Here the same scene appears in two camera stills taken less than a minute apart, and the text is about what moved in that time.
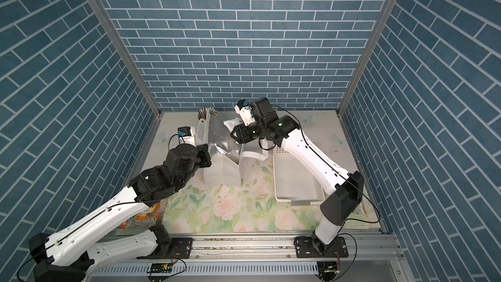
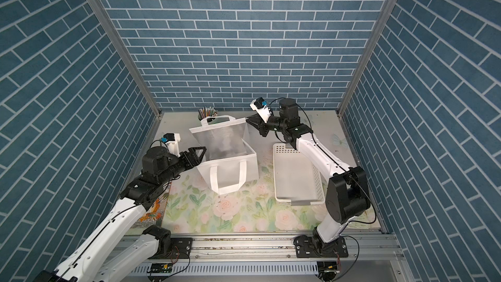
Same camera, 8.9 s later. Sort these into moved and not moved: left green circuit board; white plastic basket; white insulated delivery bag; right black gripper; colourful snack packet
Moved: right black gripper; white insulated delivery bag
Not moved: colourful snack packet; left green circuit board; white plastic basket
